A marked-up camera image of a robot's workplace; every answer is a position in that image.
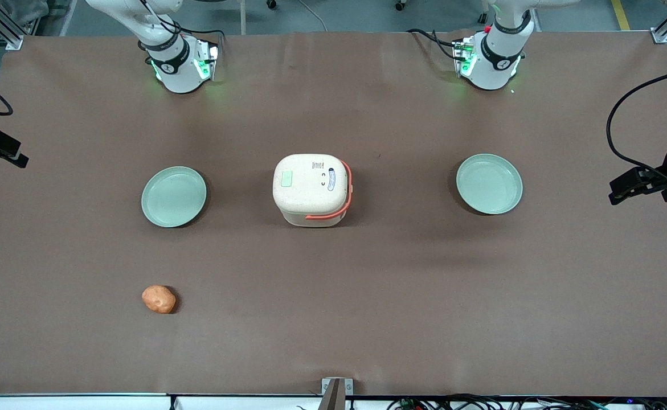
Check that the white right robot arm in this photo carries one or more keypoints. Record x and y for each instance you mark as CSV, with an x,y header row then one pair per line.
x,y
180,75

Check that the pale green round plate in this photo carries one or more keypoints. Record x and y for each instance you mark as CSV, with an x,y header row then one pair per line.
x,y
489,184
174,197

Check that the orange brown potato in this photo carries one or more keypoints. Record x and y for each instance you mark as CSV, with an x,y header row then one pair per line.
x,y
159,299

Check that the white table edge rail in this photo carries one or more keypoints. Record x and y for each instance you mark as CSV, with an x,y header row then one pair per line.
x,y
82,403

